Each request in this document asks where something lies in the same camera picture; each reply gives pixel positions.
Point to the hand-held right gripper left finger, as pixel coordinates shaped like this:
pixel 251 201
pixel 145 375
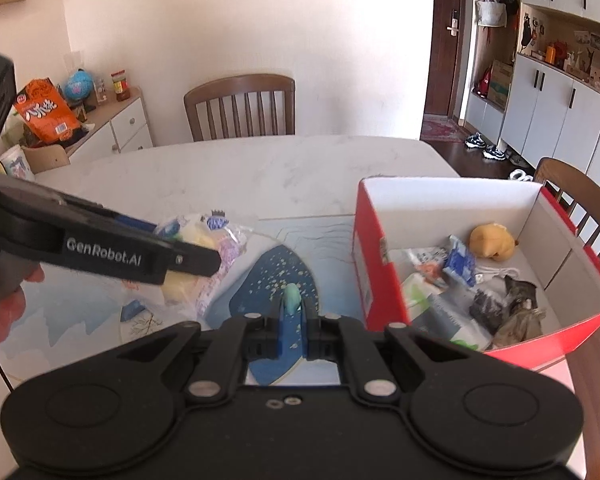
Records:
pixel 283 332

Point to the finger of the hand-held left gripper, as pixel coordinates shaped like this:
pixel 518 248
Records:
pixel 195 260
pixel 135 222

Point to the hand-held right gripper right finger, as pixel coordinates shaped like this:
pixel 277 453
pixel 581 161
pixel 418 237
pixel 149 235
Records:
pixel 305 340

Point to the mint green plastic stick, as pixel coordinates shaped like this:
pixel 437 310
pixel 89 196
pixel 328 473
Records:
pixel 292 297

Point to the clear bread packet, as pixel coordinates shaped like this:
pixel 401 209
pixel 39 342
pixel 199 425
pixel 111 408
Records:
pixel 230 240

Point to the red cardboard box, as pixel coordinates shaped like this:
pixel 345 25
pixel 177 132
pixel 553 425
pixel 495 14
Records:
pixel 375 270

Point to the white green packet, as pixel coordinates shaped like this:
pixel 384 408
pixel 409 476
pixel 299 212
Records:
pixel 420 300

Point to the small orange white packet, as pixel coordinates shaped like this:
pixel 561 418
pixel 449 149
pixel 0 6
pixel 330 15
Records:
pixel 430 270

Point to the blue snack packet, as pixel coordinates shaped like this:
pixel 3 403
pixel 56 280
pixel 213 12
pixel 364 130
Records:
pixel 460 260

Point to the clear bag of black seeds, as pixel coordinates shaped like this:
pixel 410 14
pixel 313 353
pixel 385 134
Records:
pixel 487 307

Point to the yellow plush toy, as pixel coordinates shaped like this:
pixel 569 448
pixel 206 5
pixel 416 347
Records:
pixel 490 240

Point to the person's left hand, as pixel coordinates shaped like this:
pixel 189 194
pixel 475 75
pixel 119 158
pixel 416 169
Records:
pixel 2 325

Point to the light blue small wrapper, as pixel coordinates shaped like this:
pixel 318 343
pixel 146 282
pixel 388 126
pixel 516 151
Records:
pixel 132 310

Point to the white sideboard cabinet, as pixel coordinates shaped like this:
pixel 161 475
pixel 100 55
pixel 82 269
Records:
pixel 130 125

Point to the white printed cup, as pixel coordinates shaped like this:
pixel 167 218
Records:
pixel 15 162

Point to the red lidded sauce jar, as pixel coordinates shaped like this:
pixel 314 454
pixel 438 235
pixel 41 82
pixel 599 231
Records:
pixel 120 87

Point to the orange snack bag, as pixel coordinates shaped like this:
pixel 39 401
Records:
pixel 45 115

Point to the small blue globe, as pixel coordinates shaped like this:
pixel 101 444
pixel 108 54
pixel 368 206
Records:
pixel 77 85

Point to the wooden chair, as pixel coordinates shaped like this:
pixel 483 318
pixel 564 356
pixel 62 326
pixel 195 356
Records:
pixel 570 170
pixel 240 82

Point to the red patterned rug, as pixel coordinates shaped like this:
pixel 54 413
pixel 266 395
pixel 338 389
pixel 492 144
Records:
pixel 445 129

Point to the dark sneaker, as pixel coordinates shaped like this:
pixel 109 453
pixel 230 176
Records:
pixel 496 152
pixel 474 141

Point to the white slipper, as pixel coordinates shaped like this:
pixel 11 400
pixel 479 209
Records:
pixel 520 175

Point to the dark wooden door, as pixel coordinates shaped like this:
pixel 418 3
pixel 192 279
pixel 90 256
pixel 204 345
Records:
pixel 440 60

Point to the red bag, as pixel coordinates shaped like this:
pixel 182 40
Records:
pixel 482 82

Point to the brown cardboard carton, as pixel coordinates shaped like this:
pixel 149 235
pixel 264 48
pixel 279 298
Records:
pixel 501 85

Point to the pale hanging tote bag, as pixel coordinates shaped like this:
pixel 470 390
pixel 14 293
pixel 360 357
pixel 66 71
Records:
pixel 491 10

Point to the dark hanging bag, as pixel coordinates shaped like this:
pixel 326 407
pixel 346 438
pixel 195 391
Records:
pixel 510 2

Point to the white wall cabinet unit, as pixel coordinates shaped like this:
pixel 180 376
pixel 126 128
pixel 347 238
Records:
pixel 555 100

